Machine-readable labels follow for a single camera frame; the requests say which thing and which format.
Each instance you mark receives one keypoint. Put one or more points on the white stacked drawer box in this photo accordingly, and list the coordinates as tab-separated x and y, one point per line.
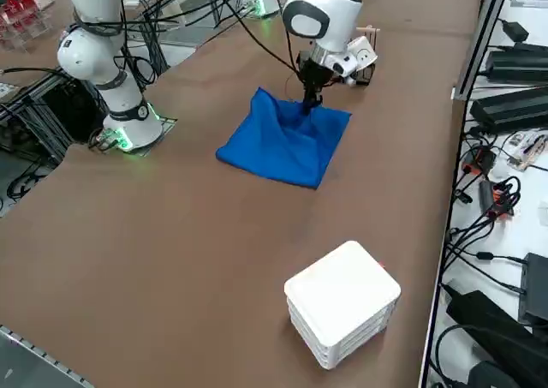
342	285

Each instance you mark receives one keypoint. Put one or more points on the black box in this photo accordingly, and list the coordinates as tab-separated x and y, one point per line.
535	289

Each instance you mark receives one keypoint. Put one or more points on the aluminium camera mast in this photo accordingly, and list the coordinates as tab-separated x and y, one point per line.
484	32

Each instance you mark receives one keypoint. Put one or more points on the aluminium table rail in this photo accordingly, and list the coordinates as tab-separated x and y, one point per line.
34	351

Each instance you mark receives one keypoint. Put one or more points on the small black adapter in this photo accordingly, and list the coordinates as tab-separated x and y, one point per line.
516	29

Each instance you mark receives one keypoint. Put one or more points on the orange and black device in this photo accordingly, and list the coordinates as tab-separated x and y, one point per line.
479	161

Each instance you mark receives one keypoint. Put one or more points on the blue towel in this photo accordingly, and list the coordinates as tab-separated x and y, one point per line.
274	156

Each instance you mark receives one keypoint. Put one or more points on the white cup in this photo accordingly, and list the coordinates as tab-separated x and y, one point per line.
366	51

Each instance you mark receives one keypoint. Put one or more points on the mast foot bracket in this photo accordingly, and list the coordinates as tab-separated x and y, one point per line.
460	94

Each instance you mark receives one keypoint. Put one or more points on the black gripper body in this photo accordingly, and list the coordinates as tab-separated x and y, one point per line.
314	75

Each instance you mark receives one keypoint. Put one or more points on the clear shelf with red packets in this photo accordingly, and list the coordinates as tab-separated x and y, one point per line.
21	24

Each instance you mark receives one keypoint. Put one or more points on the long black power brick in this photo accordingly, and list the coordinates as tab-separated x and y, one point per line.
518	67
509	109

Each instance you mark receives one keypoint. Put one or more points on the circuit board packet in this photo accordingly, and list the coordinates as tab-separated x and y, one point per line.
528	148

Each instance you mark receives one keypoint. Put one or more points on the large black power adapter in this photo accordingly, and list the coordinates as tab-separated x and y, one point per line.
492	319

